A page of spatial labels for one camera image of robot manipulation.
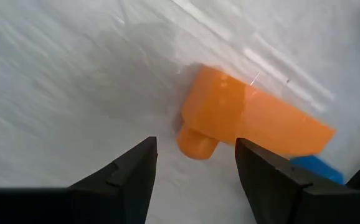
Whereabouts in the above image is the orange wedge toy block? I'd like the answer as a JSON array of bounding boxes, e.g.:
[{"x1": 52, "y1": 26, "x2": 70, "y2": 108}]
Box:
[{"x1": 175, "y1": 64, "x2": 337, "y2": 161}]

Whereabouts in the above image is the blue toy block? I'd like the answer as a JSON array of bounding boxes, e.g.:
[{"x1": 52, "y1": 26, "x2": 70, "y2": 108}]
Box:
[{"x1": 290, "y1": 154, "x2": 345, "y2": 185}]

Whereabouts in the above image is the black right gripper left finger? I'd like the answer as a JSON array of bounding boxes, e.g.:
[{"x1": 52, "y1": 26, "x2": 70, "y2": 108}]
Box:
[{"x1": 0, "y1": 136, "x2": 158, "y2": 224}]

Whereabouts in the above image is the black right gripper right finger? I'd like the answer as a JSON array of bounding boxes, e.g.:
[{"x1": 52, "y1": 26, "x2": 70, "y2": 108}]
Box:
[{"x1": 235, "y1": 138, "x2": 360, "y2": 224}]

